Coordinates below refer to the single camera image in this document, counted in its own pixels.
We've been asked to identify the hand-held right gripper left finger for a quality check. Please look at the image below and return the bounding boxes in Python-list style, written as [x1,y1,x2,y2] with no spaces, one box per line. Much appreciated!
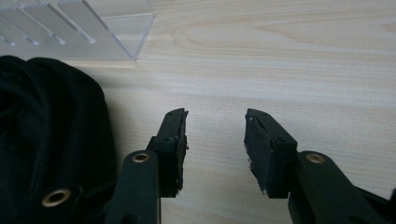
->
[146,107,190,199]

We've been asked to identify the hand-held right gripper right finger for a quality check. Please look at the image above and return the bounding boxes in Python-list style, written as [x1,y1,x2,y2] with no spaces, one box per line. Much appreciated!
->
[243,107,299,200]

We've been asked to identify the clear acrylic rack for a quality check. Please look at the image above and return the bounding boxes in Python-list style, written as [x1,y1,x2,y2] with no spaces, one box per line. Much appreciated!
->
[0,0,156,61]

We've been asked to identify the black cloth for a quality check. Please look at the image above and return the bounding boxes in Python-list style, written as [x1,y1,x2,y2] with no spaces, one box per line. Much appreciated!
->
[0,55,119,224]

